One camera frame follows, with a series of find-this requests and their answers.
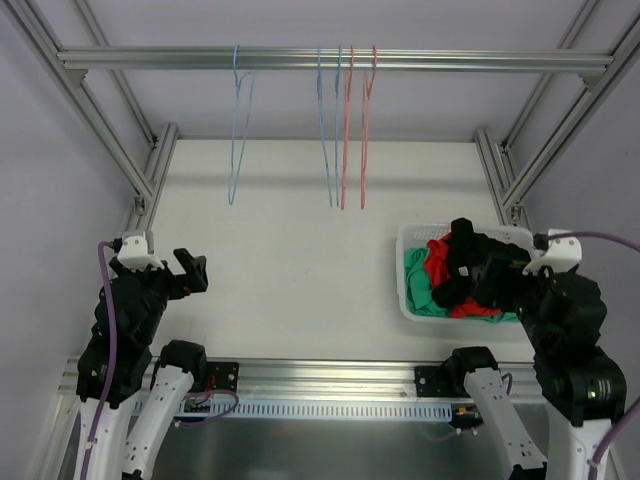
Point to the blue hanger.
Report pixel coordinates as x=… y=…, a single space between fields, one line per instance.
x=239 y=129
x=320 y=109
x=337 y=82

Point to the aluminium hanging rail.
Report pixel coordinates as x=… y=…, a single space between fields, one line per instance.
x=311 y=58

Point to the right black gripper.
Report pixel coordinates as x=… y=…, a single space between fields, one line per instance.
x=482 y=270

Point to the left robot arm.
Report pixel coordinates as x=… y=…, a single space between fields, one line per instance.
x=127 y=397

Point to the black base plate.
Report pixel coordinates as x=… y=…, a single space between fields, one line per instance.
x=221 y=375
x=436 y=382

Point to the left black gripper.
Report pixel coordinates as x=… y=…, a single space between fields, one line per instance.
x=176 y=279

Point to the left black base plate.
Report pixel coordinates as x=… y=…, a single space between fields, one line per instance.
x=221 y=375

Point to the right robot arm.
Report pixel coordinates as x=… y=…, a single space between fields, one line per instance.
x=584 y=389

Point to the pink hanger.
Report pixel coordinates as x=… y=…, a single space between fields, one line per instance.
x=368 y=78
x=346 y=128

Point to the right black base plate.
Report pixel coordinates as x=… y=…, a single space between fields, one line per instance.
x=436 y=382

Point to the red tank top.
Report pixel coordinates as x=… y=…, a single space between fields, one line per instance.
x=449 y=291

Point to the black tank top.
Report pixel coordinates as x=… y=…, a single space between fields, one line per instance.
x=468 y=249

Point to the green tank top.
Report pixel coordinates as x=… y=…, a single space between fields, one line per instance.
x=431 y=290

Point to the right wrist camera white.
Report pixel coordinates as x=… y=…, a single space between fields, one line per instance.
x=558 y=250

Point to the white plastic basket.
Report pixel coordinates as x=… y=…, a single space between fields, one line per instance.
x=412 y=279

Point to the front aluminium rail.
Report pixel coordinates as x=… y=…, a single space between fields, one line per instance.
x=325 y=379

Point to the white slotted cable duct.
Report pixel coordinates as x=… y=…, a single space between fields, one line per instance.
x=256 y=408

